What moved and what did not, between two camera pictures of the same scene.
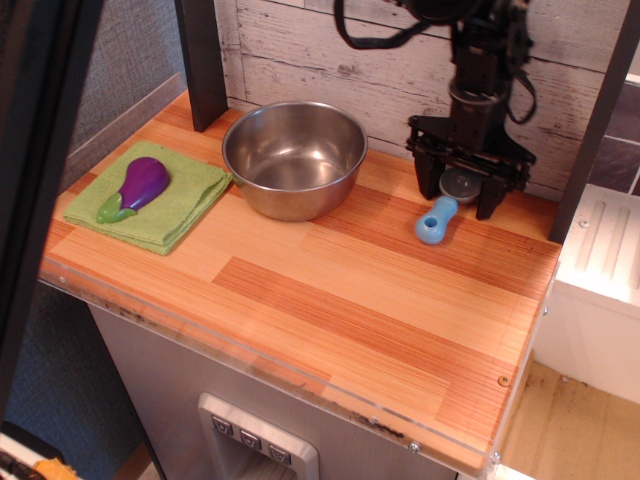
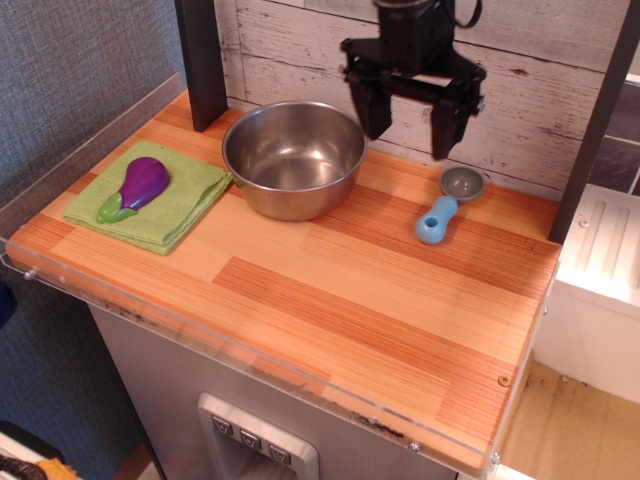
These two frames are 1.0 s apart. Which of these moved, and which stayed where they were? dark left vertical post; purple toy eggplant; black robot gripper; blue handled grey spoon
Moved: black robot gripper
Stayed: purple toy eggplant; dark left vertical post; blue handled grey spoon
